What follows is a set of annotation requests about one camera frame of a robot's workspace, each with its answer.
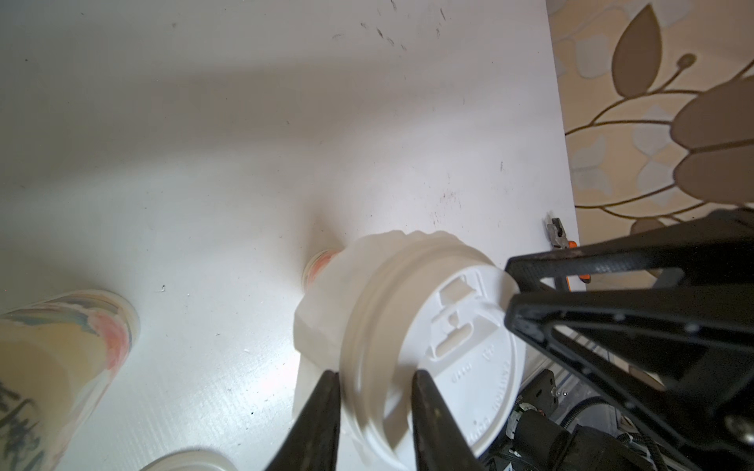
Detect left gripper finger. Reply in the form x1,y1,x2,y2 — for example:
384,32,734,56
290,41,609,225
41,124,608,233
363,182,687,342
506,285,753,470
505,208,753,292

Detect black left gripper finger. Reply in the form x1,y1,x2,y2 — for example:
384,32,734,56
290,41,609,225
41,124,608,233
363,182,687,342
266,370,341,471
410,370,484,471

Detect white plastic cup lid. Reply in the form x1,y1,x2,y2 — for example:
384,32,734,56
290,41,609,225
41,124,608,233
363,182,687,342
339,237,525,470

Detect paper milk tea cup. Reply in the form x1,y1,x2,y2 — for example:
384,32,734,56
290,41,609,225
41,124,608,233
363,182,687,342
1,290,139,470
302,249,340,290

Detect clear plastic lid left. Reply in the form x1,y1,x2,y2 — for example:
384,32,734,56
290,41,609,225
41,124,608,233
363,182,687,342
143,449,238,471

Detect orange handled pliers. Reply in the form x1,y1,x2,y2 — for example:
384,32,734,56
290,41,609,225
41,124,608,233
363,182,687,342
545,214,577,292

